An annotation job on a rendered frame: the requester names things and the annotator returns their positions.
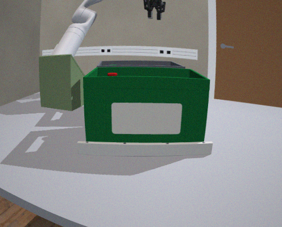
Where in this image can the green crate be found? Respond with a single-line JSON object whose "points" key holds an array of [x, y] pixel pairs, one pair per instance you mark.
{"points": [[137, 107]]}

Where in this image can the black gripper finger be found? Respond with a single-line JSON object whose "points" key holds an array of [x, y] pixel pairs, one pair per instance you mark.
{"points": [[149, 7], [159, 9]]}

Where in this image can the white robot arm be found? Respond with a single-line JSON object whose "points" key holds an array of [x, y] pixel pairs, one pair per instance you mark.
{"points": [[76, 32]]}

